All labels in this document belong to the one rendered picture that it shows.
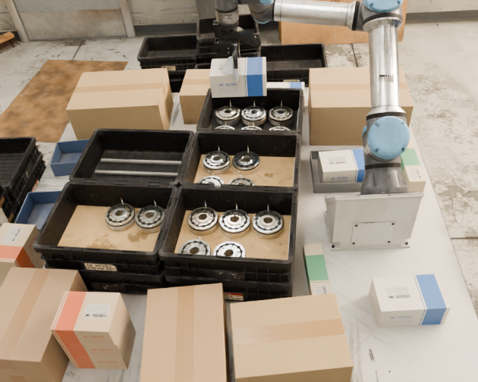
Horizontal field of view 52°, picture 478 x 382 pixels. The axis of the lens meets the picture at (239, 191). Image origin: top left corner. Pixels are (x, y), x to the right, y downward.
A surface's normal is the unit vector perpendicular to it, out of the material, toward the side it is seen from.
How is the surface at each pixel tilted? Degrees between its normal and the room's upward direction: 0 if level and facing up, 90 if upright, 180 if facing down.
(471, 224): 0
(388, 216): 90
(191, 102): 90
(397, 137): 51
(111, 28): 90
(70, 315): 0
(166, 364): 0
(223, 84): 90
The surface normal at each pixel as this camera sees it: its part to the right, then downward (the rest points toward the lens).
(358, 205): 0.00, 0.70
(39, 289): -0.07, -0.71
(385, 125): -0.17, 0.10
